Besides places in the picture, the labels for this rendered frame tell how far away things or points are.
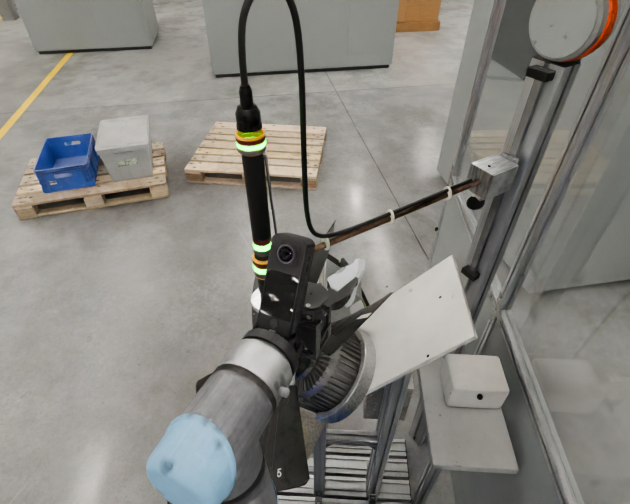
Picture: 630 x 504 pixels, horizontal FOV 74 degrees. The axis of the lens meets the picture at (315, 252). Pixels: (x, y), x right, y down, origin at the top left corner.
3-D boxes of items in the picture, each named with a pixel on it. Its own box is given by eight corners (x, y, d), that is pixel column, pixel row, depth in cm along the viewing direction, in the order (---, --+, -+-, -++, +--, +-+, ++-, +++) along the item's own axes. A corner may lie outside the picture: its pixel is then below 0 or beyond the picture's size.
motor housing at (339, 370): (317, 356, 133) (285, 339, 128) (368, 324, 120) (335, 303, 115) (313, 427, 116) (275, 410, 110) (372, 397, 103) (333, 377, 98)
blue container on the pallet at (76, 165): (101, 153, 396) (93, 132, 381) (96, 187, 353) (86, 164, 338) (55, 159, 387) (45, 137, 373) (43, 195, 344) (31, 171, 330)
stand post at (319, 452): (324, 480, 194) (328, 373, 133) (323, 502, 187) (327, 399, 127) (314, 480, 194) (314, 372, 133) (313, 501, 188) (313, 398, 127)
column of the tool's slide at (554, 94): (417, 426, 213) (548, 52, 93) (427, 440, 208) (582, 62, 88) (408, 433, 211) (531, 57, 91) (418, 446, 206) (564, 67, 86)
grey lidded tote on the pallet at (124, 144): (157, 146, 407) (148, 113, 385) (158, 178, 363) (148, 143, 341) (111, 152, 398) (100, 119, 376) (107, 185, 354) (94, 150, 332)
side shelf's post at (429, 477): (421, 497, 189) (465, 406, 133) (422, 507, 186) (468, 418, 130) (412, 496, 189) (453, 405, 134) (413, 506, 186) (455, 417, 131)
